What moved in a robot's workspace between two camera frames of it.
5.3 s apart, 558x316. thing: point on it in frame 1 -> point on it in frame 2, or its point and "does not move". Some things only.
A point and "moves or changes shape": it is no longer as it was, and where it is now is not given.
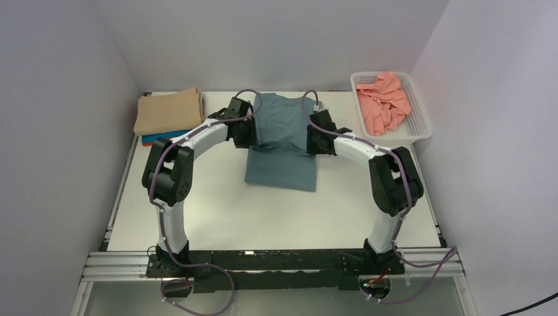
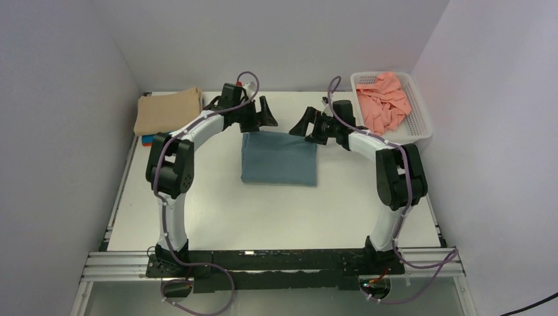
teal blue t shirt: x=279 y=159 moves or changes shape
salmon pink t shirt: x=383 y=104 does not move
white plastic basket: x=387 y=109 does not move
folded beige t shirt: x=172 y=111 does not move
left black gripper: x=246 y=138 -> x=253 y=115
